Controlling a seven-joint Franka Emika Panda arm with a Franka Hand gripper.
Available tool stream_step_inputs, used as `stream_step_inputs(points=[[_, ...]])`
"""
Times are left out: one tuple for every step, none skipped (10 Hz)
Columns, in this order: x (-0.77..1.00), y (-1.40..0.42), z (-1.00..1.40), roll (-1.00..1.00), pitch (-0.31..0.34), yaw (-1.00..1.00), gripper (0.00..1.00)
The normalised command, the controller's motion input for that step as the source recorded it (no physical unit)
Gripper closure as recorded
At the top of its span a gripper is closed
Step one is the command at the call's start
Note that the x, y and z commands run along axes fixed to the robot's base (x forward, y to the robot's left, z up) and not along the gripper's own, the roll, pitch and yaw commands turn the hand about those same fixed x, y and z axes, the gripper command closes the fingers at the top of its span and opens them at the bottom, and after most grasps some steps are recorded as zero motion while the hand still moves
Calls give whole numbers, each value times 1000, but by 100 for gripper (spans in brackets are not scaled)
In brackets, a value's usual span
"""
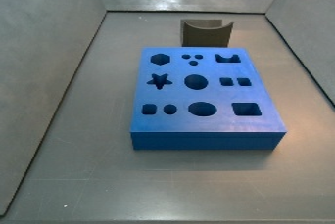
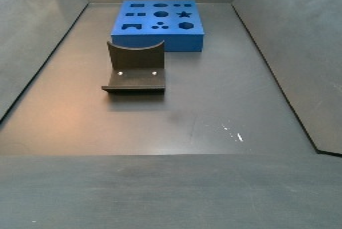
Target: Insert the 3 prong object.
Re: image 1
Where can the blue shape-sorting block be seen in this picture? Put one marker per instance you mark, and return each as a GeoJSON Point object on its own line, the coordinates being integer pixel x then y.
{"type": "Point", "coordinates": [202, 101]}

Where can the dark grey curved holder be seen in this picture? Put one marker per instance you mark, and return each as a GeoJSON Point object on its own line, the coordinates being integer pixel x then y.
{"type": "Point", "coordinates": [206, 33]}

